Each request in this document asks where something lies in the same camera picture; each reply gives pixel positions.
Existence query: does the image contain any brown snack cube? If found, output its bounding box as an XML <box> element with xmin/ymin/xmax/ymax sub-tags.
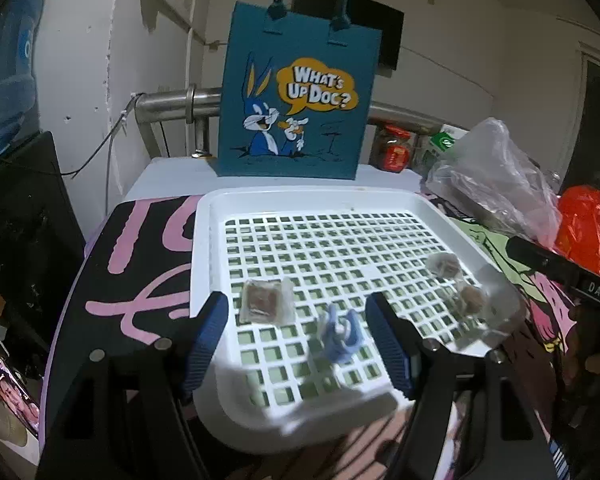
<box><xmin>425</xmin><ymin>252</ymin><xmax>463</xmax><ymax>280</ymax></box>
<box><xmin>239</xmin><ymin>278</ymin><xmax>296</xmax><ymax>326</ymax></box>
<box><xmin>454</xmin><ymin>278</ymin><xmax>501</xmax><ymax>330</ymax></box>

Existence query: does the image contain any blue hair claw clip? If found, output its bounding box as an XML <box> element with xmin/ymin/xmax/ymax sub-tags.
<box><xmin>309</xmin><ymin>302</ymin><xmax>364</xmax><ymax>365</ymax></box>

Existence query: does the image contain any person's right hand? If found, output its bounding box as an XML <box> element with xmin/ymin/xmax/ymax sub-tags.
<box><xmin>564</xmin><ymin>304</ymin><xmax>600</xmax><ymax>382</ymax></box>

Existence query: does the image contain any red plastic bag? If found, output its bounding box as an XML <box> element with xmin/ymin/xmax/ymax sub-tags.
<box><xmin>555</xmin><ymin>185</ymin><xmax>600</xmax><ymax>275</ymax></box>

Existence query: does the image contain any smartphone with lit screen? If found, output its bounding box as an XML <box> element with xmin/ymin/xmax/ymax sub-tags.
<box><xmin>0</xmin><ymin>358</ymin><xmax>40</xmax><ymax>437</ymax></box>

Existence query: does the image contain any cartoon printed bed blanket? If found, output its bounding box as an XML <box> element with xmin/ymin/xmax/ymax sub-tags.
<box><xmin>40</xmin><ymin>196</ymin><xmax>600</xmax><ymax>479</ymax></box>

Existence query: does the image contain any clear plastic bag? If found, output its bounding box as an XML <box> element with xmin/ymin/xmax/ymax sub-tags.
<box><xmin>425</xmin><ymin>117</ymin><xmax>562</xmax><ymax>248</ymax></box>

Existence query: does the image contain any white perforated plastic tray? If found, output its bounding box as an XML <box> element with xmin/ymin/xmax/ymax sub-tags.
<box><xmin>190</xmin><ymin>186</ymin><xmax>524</xmax><ymax>454</ymax></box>

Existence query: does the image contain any black cabinet under bottle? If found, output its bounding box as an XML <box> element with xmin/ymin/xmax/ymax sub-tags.
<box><xmin>0</xmin><ymin>132</ymin><xmax>85</xmax><ymax>379</ymax></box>

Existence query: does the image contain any green white carton box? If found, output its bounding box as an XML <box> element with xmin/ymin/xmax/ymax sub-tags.
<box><xmin>411</xmin><ymin>125</ymin><xmax>467</xmax><ymax>177</ymax></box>

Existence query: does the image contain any red lidded sauce jar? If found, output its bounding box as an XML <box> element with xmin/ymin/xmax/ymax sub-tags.
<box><xmin>370</xmin><ymin>125</ymin><xmax>413</xmax><ymax>174</ymax></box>

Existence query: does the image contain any blue water dispenser bottle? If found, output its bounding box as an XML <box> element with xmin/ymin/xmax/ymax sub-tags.
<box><xmin>0</xmin><ymin>0</ymin><xmax>43</xmax><ymax>155</ymax></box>

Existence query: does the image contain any teal Bugs Bunny felt bag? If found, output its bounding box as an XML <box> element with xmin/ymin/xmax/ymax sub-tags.
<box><xmin>216</xmin><ymin>0</ymin><xmax>380</xmax><ymax>180</ymax></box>

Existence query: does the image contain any metal bed rail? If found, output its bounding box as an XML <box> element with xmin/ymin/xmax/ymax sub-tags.
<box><xmin>134</xmin><ymin>84</ymin><xmax>445</xmax><ymax>158</ymax></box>

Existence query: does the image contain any black wall television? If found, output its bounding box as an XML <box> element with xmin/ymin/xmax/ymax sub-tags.
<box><xmin>291</xmin><ymin>0</ymin><xmax>404</xmax><ymax>70</ymax></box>

